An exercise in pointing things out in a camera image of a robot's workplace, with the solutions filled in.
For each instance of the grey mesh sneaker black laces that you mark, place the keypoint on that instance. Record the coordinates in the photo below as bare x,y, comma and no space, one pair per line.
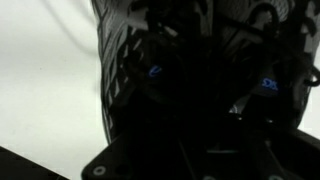
266,43
113,50

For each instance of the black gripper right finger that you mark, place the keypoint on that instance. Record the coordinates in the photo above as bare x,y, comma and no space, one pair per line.
293,153

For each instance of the black flat panel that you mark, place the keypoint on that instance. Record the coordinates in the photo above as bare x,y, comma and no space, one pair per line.
23,166

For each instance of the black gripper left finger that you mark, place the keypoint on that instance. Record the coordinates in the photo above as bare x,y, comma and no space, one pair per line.
133,156

